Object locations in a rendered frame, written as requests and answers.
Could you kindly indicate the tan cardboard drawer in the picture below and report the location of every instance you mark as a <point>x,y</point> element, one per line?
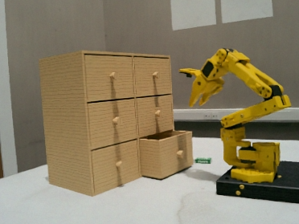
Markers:
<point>151,75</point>
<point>154,113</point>
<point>108,76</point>
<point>160,153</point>
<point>114,164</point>
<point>111,120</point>

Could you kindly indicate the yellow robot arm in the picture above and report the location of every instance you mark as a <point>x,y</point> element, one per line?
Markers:
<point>262,154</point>

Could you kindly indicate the white eraser with green sleeve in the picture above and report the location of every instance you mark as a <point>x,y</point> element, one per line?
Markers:
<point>202,160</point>

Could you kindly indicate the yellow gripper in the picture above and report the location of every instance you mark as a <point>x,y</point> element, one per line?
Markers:
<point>202,86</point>

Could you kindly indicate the tan wooden chest of drawers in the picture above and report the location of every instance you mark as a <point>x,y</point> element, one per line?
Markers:
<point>65,119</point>

